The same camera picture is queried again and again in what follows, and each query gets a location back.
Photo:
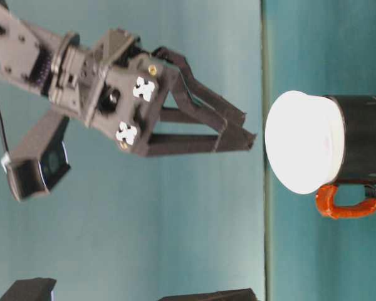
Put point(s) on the white paper cup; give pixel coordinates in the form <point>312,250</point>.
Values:
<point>300,141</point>

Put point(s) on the blue-green table cloth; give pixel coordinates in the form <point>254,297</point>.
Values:
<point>300,251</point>

